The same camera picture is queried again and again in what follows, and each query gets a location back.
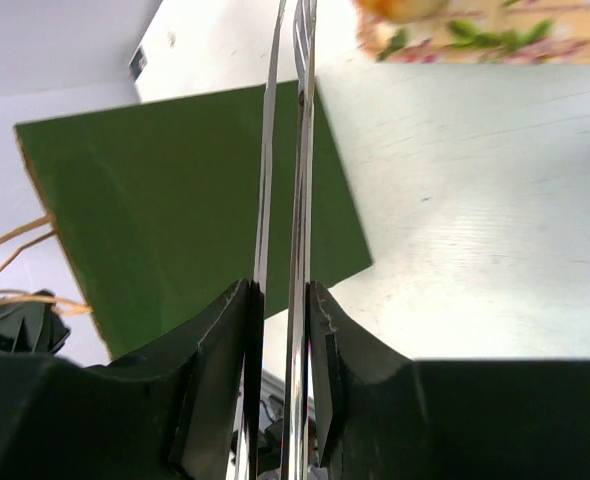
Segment metal tongs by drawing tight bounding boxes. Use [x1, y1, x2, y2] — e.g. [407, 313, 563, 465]
[235, 1, 317, 479]

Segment green paper bag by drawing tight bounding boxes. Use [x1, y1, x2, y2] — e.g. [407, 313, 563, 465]
[0, 81, 373, 358]

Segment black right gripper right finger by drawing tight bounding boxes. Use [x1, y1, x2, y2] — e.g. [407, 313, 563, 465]
[308, 282, 590, 479]

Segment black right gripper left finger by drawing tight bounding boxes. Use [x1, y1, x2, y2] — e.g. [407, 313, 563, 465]
[0, 279, 254, 479]

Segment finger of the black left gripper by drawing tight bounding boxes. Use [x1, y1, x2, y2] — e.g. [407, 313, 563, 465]
[0, 296, 71, 354]

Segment floral tray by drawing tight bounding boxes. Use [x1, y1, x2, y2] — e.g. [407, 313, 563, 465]
[354, 1, 590, 65]

